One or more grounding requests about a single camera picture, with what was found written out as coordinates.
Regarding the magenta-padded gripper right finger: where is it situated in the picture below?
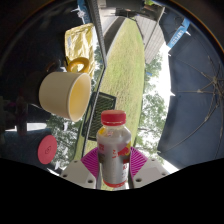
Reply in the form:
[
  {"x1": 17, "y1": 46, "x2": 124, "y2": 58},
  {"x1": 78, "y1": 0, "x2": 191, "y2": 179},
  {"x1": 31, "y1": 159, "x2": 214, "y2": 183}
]
[{"x1": 129, "y1": 146, "x2": 170, "y2": 190}]

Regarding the flat round red coaster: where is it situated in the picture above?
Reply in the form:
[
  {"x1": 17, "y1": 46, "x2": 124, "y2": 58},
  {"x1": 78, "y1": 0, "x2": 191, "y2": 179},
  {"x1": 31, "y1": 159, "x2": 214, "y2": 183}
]
[{"x1": 37, "y1": 134, "x2": 58, "y2": 165}]

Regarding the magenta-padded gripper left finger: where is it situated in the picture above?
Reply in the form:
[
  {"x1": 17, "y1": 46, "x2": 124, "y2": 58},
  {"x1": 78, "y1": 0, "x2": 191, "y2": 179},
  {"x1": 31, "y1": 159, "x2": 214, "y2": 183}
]
[{"x1": 59, "y1": 147, "x2": 101, "y2": 190}]

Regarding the cream mug with yellow handle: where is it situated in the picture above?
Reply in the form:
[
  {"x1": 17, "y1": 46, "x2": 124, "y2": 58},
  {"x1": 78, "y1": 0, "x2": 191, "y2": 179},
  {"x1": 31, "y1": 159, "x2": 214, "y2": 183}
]
[{"x1": 38, "y1": 56, "x2": 92, "y2": 123}]

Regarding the navy umbrella with blue valance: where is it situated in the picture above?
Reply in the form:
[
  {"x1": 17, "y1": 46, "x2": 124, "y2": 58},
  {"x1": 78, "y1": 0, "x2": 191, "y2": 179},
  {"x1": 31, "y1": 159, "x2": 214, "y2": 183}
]
[{"x1": 159, "y1": 6, "x2": 192, "y2": 50}]

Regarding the red-capped clear drink bottle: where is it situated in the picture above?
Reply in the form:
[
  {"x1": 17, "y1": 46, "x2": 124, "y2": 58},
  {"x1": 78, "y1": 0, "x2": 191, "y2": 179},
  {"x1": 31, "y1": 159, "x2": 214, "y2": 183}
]
[{"x1": 96, "y1": 109, "x2": 133, "y2": 190}]

